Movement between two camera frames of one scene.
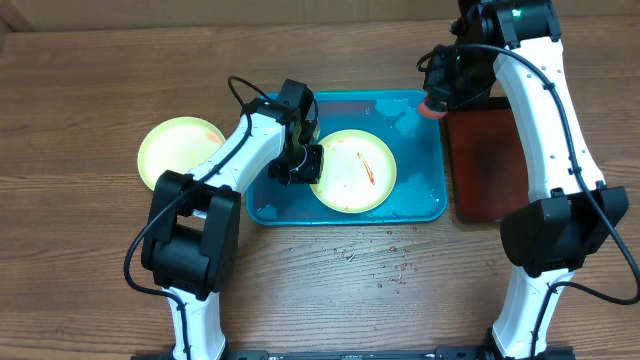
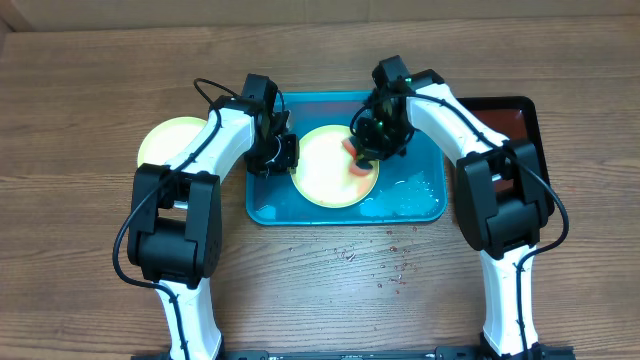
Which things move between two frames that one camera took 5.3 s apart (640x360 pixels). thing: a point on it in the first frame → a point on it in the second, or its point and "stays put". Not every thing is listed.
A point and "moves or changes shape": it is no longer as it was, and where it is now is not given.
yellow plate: [359, 171] moves or changes shape
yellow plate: [179, 144] stays put
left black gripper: [311, 175] → [288, 163]
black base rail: [364, 354] stays put
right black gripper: [439, 91] → [377, 148]
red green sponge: [435, 114] moves or changes shape
